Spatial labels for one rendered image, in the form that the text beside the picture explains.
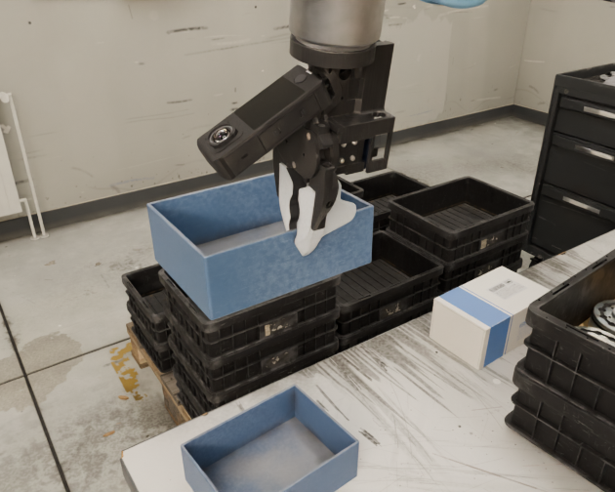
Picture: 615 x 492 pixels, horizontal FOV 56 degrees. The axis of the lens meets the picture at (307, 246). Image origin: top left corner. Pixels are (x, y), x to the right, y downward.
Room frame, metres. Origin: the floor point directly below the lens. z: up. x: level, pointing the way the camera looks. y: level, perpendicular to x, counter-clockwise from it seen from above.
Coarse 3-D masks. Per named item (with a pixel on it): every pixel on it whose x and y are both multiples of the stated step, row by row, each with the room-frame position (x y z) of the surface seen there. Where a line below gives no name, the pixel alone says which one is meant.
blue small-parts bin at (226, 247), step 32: (192, 192) 0.61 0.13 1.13; (224, 192) 0.63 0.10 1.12; (256, 192) 0.65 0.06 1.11; (160, 224) 0.55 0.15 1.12; (192, 224) 0.60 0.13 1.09; (224, 224) 0.63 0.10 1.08; (256, 224) 0.65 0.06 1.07; (352, 224) 0.55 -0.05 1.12; (160, 256) 0.56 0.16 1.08; (192, 256) 0.48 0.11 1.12; (224, 256) 0.47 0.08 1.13; (256, 256) 0.48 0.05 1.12; (288, 256) 0.50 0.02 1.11; (320, 256) 0.53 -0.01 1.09; (352, 256) 0.55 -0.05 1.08; (192, 288) 0.49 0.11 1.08; (224, 288) 0.46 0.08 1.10; (256, 288) 0.48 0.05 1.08; (288, 288) 0.50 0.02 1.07
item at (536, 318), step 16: (608, 256) 0.81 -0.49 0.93; (592, 272) 0.76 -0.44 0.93; (560, 288) 0.72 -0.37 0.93; (544, 304) 0.68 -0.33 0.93; (528, 320) 0.66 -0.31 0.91; (544, 320) 0.64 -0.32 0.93; (560, 320) 0.64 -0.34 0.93; (560, 336) 0.62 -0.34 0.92; (576, 336) 0.61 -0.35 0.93; (592, 336) 0.60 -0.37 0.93; (592, 352) 0.59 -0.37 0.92; (608, 352) 0.57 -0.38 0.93
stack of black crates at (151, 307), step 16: (128, 272) 1.67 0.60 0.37; (144, 272) 1.69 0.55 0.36; (128, 288) 1.59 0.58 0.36; (144, 288) 1.68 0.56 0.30; (160, 288) 1.71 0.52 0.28; (128, 304) 1.64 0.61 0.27; (144, 304) 1.50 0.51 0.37; (160, 304) 1.64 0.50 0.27; (144, 320) 1.52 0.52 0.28; (160, 320) 1.42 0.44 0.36; (144, 336) 1.54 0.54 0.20; (160, 336) 1.43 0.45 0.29; (160, 352) 1.43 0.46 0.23; (160, 368) 1.43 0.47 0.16
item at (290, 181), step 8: (280, 168) 0.53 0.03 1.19; (288, 168) 0.52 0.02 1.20; (280, 176) 0.53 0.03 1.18; (288, 176) 0.51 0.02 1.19; (296, 176) 0.51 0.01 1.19; (280, 184) 0.53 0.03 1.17; (288, 184) 0.51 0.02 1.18; (296, 184) 0.51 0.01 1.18; (304, 184) 0.51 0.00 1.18; (280, 192) 0.53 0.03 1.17; (288, 192) 0.51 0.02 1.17; (296, 192) 0.51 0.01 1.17; (280, 200) 0.53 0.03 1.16; (288, 200) 0.51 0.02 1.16; (296, 200) 0.52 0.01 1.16; (280, 208) 0.53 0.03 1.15; (288, 208) 0.51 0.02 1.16; (296, 208) 0.52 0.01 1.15; (288, 216) 0.51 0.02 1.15; (296, 216) 0.51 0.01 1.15; (288, 224) 0.51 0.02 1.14; (296, 224) 0.52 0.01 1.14
